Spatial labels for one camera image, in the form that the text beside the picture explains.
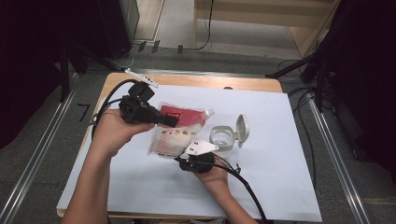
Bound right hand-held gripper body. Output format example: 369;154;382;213
173;139;220;175

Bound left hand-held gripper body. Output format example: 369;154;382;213
119;68;171;125

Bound white and red refill pouch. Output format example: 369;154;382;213
147;102;217;160

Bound glass jar with grey flip lid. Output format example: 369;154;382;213
208;113;251;159

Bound person's right hand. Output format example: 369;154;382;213
192;161;231;189

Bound person's left hand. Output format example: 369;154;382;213
92;108;156;159

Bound white paper sheet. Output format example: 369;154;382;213
56;83;323;223

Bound dark curtain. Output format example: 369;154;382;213
0;0;134;151
316;0;396;176

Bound black stand leg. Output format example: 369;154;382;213
264;46;332;110

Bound light wooden shelf unit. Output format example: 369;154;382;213
192;0;342;60

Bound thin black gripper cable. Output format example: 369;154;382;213
104;98;123;108

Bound thick black gripper cable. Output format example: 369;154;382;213
91;78;140;139

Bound black hanging cable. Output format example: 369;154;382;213
192;0;217;52

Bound metal floor rail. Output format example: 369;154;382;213
306;92;373;224
0;74;80;224

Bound black floor cables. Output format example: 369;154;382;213
277;58;321;190

